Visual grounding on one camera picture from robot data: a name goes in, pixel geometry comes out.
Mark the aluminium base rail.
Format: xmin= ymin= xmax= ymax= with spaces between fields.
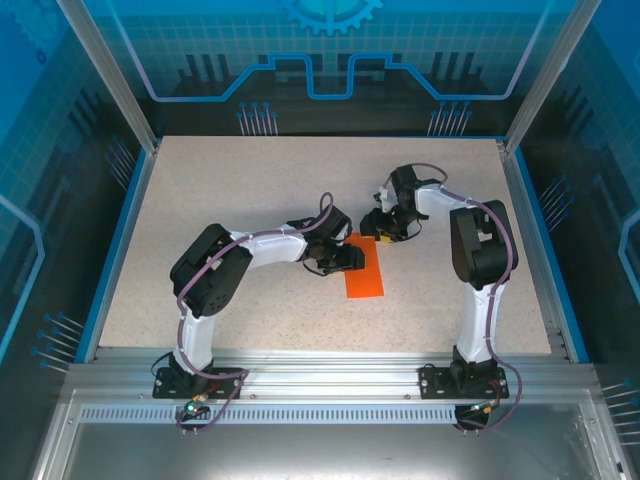
xmin=64 ymin=346 xmax=601 ymax=401

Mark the blue table edge strip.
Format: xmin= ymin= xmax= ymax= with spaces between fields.
xmin=82 ymin=148 xmax=160 ymax=364

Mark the aluminium frame post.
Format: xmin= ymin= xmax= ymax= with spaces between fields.
xmin=497 ymin=0 xmax=599 ymax=156
xmin=55 ymin=0 xmax=162 ymax=156

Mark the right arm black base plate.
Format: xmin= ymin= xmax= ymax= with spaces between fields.
xmin=418 ymin=363 xmax=511 ymax=400

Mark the steel sheet panel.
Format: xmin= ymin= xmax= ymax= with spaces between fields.
xmin=29 ymin=388 xmax=629 ymax=480

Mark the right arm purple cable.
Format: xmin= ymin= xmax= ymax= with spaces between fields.
xmin=379 ymin=163 xmax=524 ymax=435

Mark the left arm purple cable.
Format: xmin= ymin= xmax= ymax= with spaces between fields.
xmin=174 ymin=192 xmax=335 ymax=435

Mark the cable connector with green light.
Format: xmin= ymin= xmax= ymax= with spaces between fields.
xmin=182 ymin=397 xmax=211 ymax=419
xmin=467 ymin=399 xmax=504 ymax=416

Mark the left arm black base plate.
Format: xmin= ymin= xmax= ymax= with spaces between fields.
xmin=152 ymin=366 xmax=249 ymax=401

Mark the orange paper sheet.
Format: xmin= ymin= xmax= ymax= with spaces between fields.
xmin=343 ymin=232 xmax=386 ymax=300

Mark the slotted cable duct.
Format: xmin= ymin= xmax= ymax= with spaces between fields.
xmin=78 ymin=405 xmax=459 ymax=425

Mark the aluminium side rail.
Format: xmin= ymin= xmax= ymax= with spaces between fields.
xmin=495 ymin=139 xmax=576 ymax=362

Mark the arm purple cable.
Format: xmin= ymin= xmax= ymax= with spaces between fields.
xmin=174 ymin=192 xmax=335 ymax=435
xmin=379 ymin=163 xmax=524 ymax=435

